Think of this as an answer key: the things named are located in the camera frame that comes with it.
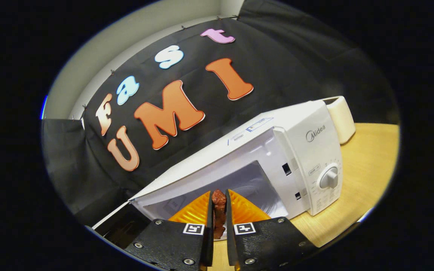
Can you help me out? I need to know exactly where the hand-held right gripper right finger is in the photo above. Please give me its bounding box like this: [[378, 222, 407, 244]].
[[225, 189, 318, 271]]

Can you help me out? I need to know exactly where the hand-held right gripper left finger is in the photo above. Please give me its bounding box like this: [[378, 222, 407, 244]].
[[124, 190, 215, 271]]

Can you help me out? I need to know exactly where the brown meat piece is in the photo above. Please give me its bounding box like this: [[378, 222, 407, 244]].
[[211, 189, 228, 240]]

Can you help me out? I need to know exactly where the white microwave oven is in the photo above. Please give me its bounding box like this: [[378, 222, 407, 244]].
[[89, 99, 344, 250]]

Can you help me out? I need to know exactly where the white toaster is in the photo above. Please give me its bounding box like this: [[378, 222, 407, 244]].
[[322, 96, 356, 145]]

